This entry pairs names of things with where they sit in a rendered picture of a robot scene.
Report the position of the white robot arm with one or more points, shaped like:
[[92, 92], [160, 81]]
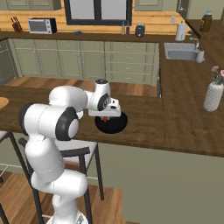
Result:
[[46, 122]]

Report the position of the silver toaster oven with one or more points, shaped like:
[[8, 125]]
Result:
[[40, 26]]

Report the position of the white vase with flowers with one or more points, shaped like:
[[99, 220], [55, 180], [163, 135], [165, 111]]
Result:
[[213, 96]]

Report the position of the white paper towel roll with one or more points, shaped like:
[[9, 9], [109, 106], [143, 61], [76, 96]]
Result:
[[180, 31]]

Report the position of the black framed window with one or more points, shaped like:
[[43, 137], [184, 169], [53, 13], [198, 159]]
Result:
[[97, 11]]

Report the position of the grey sink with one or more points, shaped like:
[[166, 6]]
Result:
[[180, 52]]

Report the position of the green base cupboard run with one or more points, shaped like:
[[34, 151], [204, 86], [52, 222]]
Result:
[[87, 61]]

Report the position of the dark red bottle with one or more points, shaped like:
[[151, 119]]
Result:
[[127, 29]]

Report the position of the white soap dispenser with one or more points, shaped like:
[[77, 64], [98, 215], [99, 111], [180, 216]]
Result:
[[200, 56]]

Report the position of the black round plate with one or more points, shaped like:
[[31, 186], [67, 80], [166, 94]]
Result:
[[115, 125]]

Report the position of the silver tap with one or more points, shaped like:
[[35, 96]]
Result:
[[195, 40]]

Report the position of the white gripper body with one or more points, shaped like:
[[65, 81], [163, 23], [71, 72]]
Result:
[[105, 112]]

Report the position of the brown knife block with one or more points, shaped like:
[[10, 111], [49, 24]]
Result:
[[17, 25]]

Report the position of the green bottle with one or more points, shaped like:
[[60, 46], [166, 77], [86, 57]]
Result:
[[123, 29]]

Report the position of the wooden round plate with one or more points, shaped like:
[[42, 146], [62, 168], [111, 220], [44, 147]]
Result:
[[3, 102]]

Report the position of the dark grey toaster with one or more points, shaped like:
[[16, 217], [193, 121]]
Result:
[[140, 30]]

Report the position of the orange food piece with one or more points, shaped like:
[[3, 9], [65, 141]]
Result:
[[104, 118]]

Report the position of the small dark dish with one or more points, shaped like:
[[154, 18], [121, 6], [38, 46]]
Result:
[[77, 33]]

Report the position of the brown jar with lid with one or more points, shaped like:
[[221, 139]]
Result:
[[206, 22]]

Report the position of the dark green dishwasher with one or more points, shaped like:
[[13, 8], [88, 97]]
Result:
[[5, 62]]

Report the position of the green wall cupboard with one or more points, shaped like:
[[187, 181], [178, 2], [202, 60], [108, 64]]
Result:
[[33, 4], [148, 4]]

